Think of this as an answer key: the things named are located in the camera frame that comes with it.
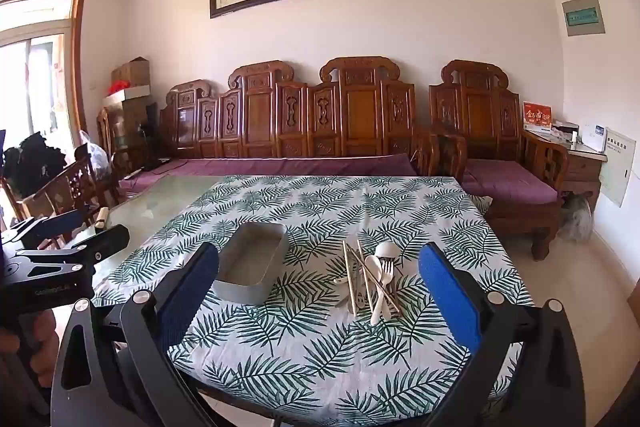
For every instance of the carved wooden sofa bench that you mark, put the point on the carved wooden sofa bench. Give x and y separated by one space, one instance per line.
310 117

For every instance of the brown cardboard box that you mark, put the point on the brown cardboard box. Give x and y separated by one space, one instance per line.
131 72

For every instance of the long purple sofa cushion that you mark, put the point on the long purple sofa cushion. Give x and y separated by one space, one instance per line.
280 167

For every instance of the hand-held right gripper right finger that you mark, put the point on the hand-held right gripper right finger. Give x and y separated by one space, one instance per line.
450 292

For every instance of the white box with red flowers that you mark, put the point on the white box with red flowers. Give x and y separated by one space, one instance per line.
127 92

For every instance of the green framed wall panel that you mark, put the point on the green framed wall panel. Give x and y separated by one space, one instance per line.
583 16

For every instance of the black cloth pile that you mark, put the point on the black cloth pile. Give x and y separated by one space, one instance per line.
35 162

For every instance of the wooden framed glass door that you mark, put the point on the wooden framed glass door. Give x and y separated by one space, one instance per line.
77 57

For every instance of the purple armchair cushion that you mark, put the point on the purple armchair cushion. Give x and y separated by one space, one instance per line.
505 182

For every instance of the crumpled plastic bag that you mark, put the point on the crumpled plastic bag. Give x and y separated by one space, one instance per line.
576 219

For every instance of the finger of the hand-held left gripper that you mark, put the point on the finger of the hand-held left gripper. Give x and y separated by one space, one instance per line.
107 239
62 224

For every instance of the white wall electrical panel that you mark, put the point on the white wall electrical panel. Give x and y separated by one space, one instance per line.
614 174

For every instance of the white router box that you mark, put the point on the white router box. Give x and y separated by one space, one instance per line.
594 138

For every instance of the leaf print tablecloth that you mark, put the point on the leaf print tablecloth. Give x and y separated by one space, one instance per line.
300 357

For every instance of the clear plastic bag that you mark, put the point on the clear plastic bag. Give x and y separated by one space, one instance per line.
95 157

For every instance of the carved wooden armchair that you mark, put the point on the carved wooden armchair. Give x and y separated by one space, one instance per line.
480 112

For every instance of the person's left hand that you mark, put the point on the person's left hand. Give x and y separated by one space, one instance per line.
37 339

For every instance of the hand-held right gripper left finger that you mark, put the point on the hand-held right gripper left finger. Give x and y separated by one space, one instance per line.
190 289

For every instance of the beige plastic fork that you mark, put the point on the beige plastic fork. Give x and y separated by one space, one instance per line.
385 307

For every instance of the grey metal tray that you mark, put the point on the grey metal tray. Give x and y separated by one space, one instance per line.
250 269

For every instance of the wooden chair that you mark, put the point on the wooden chair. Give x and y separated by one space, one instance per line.
65 192

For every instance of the dark wooden cabinet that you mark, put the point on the dark wooden cabinet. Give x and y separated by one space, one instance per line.
127 127

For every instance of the wooden side table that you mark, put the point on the wooden side table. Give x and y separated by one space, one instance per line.
580 167

